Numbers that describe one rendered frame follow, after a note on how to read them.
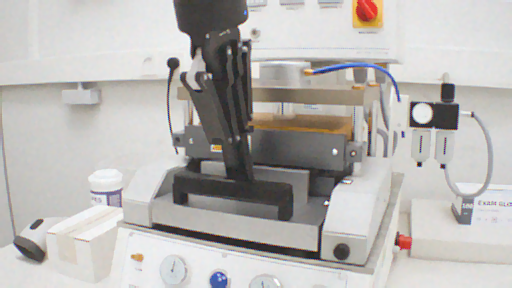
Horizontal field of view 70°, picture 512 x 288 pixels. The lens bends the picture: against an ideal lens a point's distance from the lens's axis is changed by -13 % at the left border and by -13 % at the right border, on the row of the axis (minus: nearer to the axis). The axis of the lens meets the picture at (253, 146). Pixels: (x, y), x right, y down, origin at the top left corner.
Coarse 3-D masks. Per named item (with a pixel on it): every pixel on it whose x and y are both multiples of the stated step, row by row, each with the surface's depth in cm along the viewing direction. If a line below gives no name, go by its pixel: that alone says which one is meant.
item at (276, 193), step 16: (176, 176) 50; (192, 176) 49; (208, 176) 49; (224, 176) 49; (176, 192) 50; (192, 192) 49; (208, 192) 49; (224, 192) 48; (240, 192) 47; (256, 192) 46; (272, 192) 45; (288, 192) 45; (288, 208) 45
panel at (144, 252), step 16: (128, 240) 54; (144, 240) 53; (160, 240) 52; (176, 240) 51; (128, 256) 53; (144, 256) 52; (160, 256) 51; (192, 256) 50; (208, 256) 49; (224, 256) 48; (240, 256) 48; (256, 256) 47; (128, 272) 53; (144, 272) 52; (192, 272) 49; (208, 272) 48; (224, 272) 47; (240, 272) 47; (256, 272) 46; (272, 272) 46; (288, 272) 45; (304, 272) 44; (320, 272) 44; (336, 272) 43
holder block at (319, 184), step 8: (312, 176) 55; (320, 176) 55; (328, 176) 55; (336, 176) 55; (344, 176) 60; (312, 184) 55; (320, 184) 55; (328, 184) 54; (336, 184) 55; (312, 192) 55; (320, 192) 55; (328, 192) 54
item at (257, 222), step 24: (216, 168) 56; (264, 168) 53; (168, 216) 52; (192, 216) 50; (216, 216) 49; (240, 216) 47; (264, 216) 47; (312, 216) 47; (264, 240) 47; (288, 240) 45; (312, 240) 44
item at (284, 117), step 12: (276, 108) 62; (288, 108) 62; (252, 120) 61; (264, 120) 62; (276, 120) 62; (288, 120) 62; (300, 120) 62; (312, 120) 62; (324, 120) 62; (336, 120) 62; (348, 120) 62; (336, 132) 52; (348, 132) 59
